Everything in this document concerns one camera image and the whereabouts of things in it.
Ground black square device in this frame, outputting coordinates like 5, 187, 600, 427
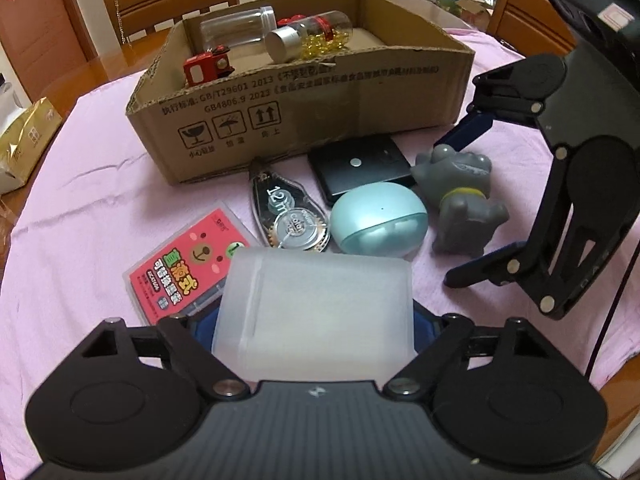
307, 134, 414, 207

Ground brown wooden door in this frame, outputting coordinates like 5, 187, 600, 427
1, 0, 96, 101

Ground translucent white plastic box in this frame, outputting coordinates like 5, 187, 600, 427
212, 248, 416, 384

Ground wooden chair right side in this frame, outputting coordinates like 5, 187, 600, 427
486, 0, 577, 56

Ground brown cardboard box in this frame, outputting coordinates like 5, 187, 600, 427
126, 0, 474, 184

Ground wooden chair behind table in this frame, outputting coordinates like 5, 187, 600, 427
103, 0, 241, 47

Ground correction tape dispenser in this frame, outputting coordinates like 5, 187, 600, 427
248, 158, 330, 252

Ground fish oil capsule bottle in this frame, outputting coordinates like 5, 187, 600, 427
265, 11, 352, 64

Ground pink card case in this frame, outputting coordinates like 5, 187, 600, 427
124, 200, 259, 325

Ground red toy train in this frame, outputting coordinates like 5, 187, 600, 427
182, 46, 234, 87

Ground light blue earbud case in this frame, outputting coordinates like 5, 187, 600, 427
330, 182, 428, 258

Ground pink table cloth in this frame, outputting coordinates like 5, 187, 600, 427
0, 27, 640, 480

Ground gold tissue box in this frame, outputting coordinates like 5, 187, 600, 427
1, 98, 63, 194

